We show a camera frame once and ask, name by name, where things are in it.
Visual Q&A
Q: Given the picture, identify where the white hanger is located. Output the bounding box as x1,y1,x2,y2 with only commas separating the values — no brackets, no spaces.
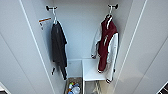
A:
104,7,115,29
50,9,60,27

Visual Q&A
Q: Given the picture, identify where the white wardrobe carcass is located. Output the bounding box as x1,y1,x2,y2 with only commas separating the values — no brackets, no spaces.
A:
0,0,168,94

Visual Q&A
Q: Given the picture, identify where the brown basket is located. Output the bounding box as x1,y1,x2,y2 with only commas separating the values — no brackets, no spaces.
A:
64,76,84,94

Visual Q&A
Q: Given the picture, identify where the black t-shirt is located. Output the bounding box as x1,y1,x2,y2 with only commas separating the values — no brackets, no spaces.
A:
49,20,69,81

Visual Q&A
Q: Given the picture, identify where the dark door hinge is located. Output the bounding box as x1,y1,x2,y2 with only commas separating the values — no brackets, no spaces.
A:
51,65,57,76

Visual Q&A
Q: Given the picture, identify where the orange label strip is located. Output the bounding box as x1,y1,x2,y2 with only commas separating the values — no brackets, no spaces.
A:
37,17,53,24

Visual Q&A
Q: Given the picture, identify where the white paper notice red print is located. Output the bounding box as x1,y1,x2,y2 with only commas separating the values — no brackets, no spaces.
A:
38,20,52,32

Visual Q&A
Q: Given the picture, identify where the red white varsity jacket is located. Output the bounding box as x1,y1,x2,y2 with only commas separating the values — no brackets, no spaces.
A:
90,14,120,84

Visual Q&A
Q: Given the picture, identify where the black wardrobe hook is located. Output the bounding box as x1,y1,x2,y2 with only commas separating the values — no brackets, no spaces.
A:
106,3,120,11
45,4,59,12

